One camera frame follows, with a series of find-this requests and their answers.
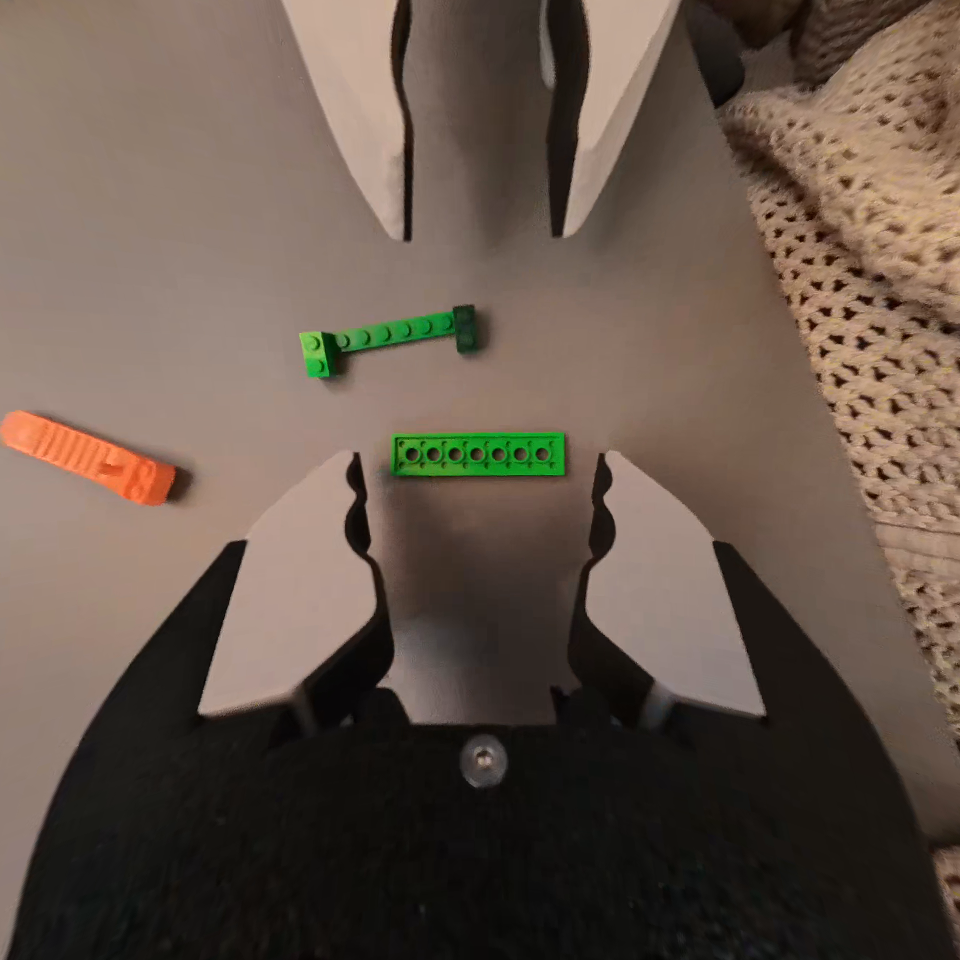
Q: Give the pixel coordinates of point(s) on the small dark green grey brick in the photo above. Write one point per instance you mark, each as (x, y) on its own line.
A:
(465, 330)

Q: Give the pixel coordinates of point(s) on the small bright green lego brick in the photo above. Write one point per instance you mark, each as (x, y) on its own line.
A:
(319, 352)

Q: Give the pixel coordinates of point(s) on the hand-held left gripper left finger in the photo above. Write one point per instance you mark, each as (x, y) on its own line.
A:
(292, 600)

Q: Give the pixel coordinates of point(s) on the orange brick separator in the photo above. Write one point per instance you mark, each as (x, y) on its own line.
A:
(82, 454)

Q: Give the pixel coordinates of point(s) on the cream knit sweater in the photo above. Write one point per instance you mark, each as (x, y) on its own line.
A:
(862, 262)

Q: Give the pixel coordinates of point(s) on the narrow green lego plate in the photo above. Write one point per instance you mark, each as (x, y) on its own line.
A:
(390, 331)

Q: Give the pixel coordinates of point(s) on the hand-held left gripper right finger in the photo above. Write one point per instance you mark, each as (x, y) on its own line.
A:
(667, 607)

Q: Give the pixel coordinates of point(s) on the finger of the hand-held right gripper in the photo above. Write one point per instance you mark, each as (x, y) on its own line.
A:
(352, 75)
(615, 75)

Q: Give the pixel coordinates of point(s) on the wide green lego plate with holes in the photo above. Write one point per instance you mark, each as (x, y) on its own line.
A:
(480, 469)

